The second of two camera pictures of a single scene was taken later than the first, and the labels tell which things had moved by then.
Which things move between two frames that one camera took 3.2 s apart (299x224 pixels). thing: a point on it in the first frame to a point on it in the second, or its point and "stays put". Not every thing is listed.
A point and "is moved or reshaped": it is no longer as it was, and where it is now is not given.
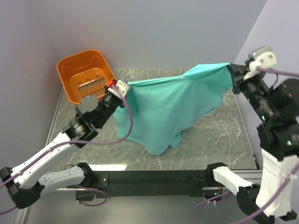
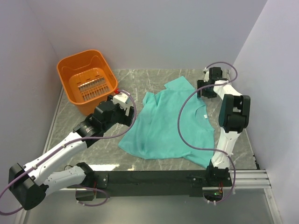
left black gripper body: [110, 104] to [119, 115]
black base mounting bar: [149, 183] stays put
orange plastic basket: [84, 74] stays put
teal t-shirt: [162, 107] is moved or reshaped
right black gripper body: [253, 87] to [206, 92]
